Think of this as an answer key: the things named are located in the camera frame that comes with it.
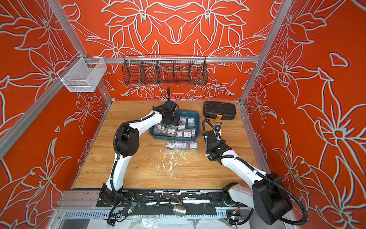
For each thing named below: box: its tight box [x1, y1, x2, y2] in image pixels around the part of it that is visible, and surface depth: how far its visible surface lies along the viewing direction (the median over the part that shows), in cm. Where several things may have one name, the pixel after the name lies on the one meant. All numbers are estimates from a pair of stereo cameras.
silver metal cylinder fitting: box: [172, 204, 187, 217], surface depth 68 cm
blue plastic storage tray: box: [149, 109, 201, 141], surface depth 100 cm
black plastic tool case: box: [203, 101, 236, 121], surface depth 109 cm
